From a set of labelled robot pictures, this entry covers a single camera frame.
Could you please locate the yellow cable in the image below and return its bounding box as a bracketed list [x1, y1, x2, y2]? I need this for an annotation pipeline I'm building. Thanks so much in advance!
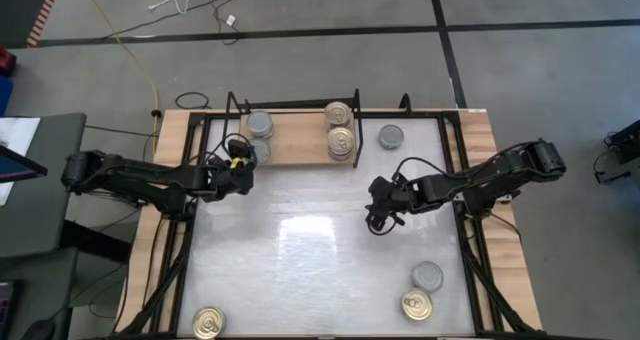
[74, 0, 160, 115]

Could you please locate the black mat orange striped edge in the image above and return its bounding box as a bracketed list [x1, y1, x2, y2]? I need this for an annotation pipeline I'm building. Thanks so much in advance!
[0, 0, 65, 49]

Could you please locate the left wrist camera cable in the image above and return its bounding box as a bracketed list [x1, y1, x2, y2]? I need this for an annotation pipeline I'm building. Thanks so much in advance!
[202, 132, 254, 169]

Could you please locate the white paper sheet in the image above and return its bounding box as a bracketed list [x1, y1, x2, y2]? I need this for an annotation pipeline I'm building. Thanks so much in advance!
[0, 116, 41, 206]

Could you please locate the black computer mouse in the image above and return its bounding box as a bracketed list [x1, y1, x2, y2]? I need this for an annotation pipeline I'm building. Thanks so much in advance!
[22, 318, 56, 340]

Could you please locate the dark blue screen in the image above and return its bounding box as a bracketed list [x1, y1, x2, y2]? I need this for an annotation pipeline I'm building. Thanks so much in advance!
[0, 144, 49, 185]

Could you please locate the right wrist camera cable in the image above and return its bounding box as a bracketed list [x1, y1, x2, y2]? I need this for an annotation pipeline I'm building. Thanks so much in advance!
[363, 155, 451, 237]

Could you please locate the blue object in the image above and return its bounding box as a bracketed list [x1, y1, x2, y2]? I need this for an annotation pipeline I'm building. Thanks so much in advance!
[0, 74, 14, 117]

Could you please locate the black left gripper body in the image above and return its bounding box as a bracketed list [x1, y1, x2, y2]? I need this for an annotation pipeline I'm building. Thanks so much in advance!
[213, 153, 256, 200]

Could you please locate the white floor cable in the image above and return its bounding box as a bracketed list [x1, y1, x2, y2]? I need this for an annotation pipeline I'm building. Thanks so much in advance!
[148, 0, 214, 12]

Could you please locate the black metal table frame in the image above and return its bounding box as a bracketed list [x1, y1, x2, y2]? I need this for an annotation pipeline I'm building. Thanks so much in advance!
[113, 92, 544, 340]

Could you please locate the grey desk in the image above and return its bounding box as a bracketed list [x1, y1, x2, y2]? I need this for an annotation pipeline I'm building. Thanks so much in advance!
[0, 111, 87, 261]
[0, 247, 79, 340]

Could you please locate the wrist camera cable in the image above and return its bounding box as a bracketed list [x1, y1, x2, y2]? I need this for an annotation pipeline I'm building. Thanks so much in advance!
[202, 132, 254, 169]
[363, 155, 451, 237]

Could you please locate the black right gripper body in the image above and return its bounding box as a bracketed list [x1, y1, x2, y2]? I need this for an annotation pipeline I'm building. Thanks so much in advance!
[366, 175, 418, 217]

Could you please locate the red object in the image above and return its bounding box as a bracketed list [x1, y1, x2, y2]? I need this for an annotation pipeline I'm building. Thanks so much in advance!
[0, 47, 17, 77]

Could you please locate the wooden shelf black frame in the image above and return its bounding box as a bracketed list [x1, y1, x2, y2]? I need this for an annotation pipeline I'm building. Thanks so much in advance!
[221, 88, 364, 171]

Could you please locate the black coiled cable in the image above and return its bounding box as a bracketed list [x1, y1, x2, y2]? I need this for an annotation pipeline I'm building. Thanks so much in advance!
[174, 90, 212, 111]

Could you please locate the black floor equipment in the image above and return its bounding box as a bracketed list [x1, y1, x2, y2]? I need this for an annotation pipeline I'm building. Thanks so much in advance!
[592, 118, 640, 185]

